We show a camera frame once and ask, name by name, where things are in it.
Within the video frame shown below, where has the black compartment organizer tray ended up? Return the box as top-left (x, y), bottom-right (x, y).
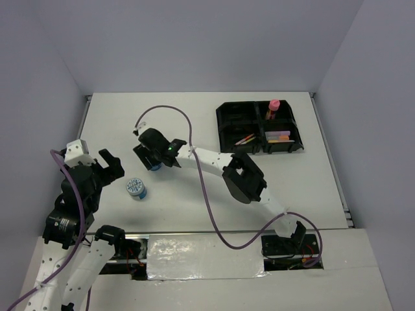
top-left (216, 100), bottom-right (304, 154)

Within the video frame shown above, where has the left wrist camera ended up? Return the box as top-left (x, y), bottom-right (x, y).
top-left (64, 139), bottom-right (91, 167)

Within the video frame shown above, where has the blue tape roll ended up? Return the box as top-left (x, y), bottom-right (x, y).
top-left (150, 163), bottom-right (162, 171)
top-left (126, 178), bottom-right (147, 200)

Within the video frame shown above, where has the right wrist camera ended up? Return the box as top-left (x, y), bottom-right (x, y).
top-left (132, 122), bottom-right (148, 137)

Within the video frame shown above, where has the orange slim highlighter pen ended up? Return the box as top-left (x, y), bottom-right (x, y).
top-left (234, 133), bottom-right (255, 146)

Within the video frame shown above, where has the orange yellow highlighter marker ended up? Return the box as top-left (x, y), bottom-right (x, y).
top-left (267, 135), bottom-right (291, 143)

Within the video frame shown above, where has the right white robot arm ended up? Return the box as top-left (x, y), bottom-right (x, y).
top-left (133, 126), bottom-right (305, 253)

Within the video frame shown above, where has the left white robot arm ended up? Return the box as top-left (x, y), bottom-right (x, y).
top-left (24, 139), bottom-right (127, 310)

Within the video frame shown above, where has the pink capped crayon tube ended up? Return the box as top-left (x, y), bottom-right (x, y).
top-left (265, 99), bottom-right (281, 120)

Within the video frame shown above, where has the yellow slim highlighter pen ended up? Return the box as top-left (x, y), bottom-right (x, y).
top-left (237, 137), bottom-right (256, 145)

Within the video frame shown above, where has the blue tape roll front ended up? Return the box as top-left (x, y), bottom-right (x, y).
top-left (126, 178), bottom-right (147, 200)

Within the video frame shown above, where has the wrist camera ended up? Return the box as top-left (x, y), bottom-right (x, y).
top-left (64, 139), bottom-right (91, 167)
top-left (132, 122), bottom-right (148, 137)

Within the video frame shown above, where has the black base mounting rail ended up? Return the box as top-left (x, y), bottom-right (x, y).
top-left (100, 233), bottom-right (320, 281)

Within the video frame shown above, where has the purple highlighter marker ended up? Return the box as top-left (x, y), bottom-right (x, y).
top-left (265, 130), bottom-right (291, 138)

